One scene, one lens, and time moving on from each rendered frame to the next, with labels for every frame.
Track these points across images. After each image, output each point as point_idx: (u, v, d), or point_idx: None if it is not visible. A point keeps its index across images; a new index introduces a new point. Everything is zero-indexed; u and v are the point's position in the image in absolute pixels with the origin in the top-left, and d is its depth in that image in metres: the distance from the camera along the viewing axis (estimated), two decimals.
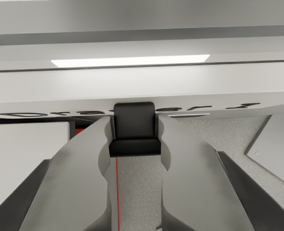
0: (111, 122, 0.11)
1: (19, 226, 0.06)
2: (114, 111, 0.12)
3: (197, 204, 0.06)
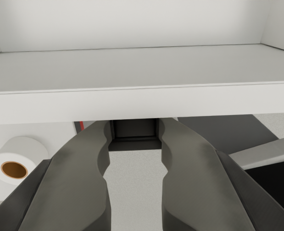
0: (110, 122, 0.11)
1: (19, 226, 0.06)
2: None
3: (197, 204, 0.06)
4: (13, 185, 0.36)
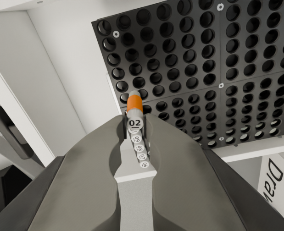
0: (123, 122, 0.11)
1: (31, 221, 0.06)
2: None
3: (187, 204, 0.06)
4: None
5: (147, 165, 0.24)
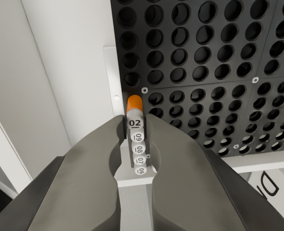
0: (123, 122, 0.11)
1: (31, 221, 0.06)
2: None
3: (187, 204, 0.06)
4: None
5: (143, 171, 0.18)
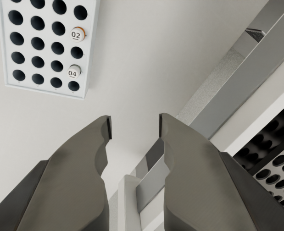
0: (108, 122, 0.11)
1: (16, 228, 0.06)
2: None
3: (200, 205, 0.06)
4: None
5: None
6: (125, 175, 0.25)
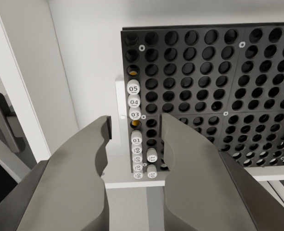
0: (108, 122, 0.11)
1: (16, 227, 0.06)
2: None
3: (200, 205, 0.06)
4: None
5: (140, 176, 0.24)
6: None
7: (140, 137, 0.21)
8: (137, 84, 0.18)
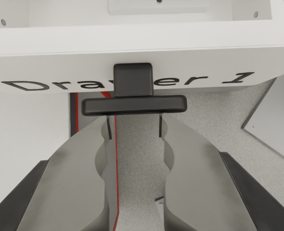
0: (108, 122, 0.11)
1: (16, 228, 0.06)
2: (114, 70, 0.13)
3: (200, 205, 0.06)
4: None
5: None
6: None
7: None
8: None
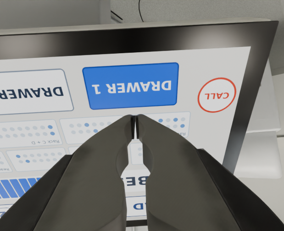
0: (131, 122, 0.11)
1: (38, 218, 0.06)
2: None
3: (181, 204, 0.06)
4: None
5: None
6: None
7: None
8: None
